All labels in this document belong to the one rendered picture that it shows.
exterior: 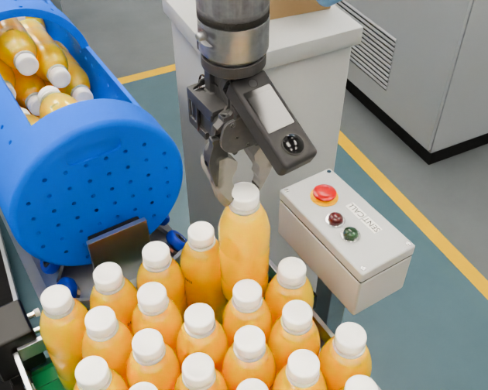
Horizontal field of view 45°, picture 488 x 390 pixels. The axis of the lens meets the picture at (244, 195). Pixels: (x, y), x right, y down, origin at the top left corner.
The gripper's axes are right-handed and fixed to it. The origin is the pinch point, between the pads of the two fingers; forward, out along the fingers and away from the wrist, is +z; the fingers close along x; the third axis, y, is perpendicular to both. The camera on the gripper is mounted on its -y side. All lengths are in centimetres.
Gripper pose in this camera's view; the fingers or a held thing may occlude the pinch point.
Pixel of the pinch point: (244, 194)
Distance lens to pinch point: 76.5
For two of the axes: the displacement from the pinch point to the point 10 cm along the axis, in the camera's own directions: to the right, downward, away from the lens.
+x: -8.5, 3.7, -3.8
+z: 0.0, 7.1, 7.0
